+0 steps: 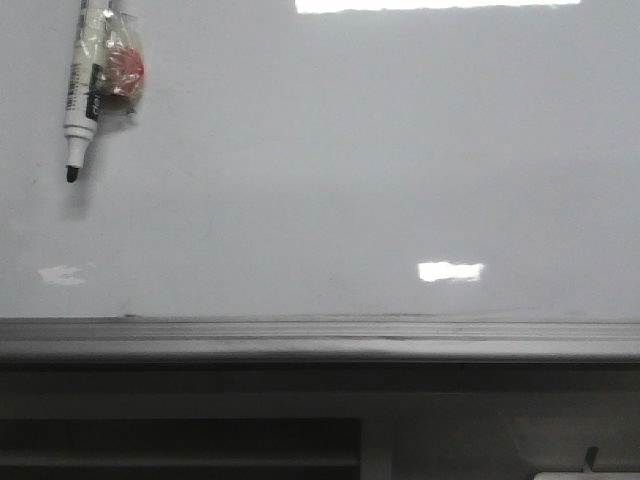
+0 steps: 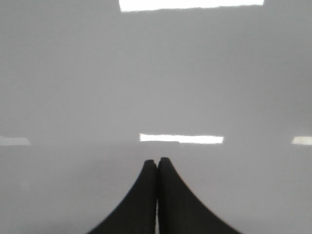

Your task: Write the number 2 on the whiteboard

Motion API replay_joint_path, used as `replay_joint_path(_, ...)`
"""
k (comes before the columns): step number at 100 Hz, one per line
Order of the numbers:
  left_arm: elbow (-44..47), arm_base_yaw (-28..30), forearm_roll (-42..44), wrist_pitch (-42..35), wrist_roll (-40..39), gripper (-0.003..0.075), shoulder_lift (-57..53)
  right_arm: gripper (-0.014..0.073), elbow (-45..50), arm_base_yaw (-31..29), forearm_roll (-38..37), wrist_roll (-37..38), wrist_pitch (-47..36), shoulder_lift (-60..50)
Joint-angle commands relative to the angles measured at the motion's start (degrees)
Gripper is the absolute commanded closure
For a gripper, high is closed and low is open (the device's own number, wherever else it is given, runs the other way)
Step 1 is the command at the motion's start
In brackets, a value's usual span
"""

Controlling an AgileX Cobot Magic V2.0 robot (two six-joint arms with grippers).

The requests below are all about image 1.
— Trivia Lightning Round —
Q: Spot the red eraser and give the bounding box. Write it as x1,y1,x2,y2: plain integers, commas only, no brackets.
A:
100,2,146,115

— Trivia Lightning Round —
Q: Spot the white dry-erase marker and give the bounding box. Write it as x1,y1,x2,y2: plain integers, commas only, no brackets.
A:
63,1,113,183

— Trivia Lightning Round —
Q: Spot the white whiteboard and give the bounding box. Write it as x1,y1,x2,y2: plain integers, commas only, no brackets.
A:
1,1,639,320

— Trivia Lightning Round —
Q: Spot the aluminium whiteboard tray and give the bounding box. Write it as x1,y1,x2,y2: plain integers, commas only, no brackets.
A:
1,314,639,364

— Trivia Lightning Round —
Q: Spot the dark slatted vent panel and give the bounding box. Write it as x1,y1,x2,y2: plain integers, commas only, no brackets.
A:
1,418,361,479

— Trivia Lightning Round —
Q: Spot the small grey metal hook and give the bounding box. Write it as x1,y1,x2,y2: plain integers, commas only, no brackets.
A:
583,446,599,474

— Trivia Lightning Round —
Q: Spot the white box corner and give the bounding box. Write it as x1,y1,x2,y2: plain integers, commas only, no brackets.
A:
533,471,640,480

